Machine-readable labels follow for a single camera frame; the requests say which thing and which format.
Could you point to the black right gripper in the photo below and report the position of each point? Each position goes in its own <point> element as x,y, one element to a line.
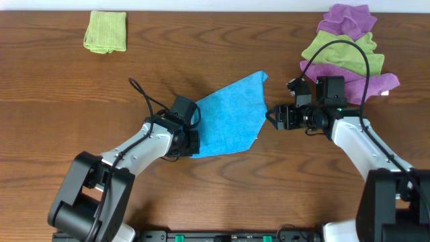
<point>286,116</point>

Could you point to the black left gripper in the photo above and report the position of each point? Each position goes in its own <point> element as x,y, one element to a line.
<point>193,142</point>

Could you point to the blue microfiber cloth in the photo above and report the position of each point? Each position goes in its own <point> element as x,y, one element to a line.
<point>231,118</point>

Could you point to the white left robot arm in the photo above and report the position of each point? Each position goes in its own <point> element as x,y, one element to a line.
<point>92,200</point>

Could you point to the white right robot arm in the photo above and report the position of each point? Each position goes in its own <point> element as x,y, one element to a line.
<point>394,204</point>

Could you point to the lower purple microfiber cloth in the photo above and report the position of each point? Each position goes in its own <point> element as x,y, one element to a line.
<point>354,83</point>

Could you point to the purple microfiber cloth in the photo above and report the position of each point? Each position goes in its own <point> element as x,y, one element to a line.
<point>354,83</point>
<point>353,21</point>

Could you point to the crumpled green microfiber cloth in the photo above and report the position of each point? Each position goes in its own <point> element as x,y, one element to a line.
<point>345,55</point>

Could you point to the upper purple microfiber cloth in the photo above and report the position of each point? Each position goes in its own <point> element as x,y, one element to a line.
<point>353,21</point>

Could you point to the folded green microfiber cloth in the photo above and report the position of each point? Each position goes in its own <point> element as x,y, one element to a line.
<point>106,32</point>

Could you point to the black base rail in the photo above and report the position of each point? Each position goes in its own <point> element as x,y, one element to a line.
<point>283,236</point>

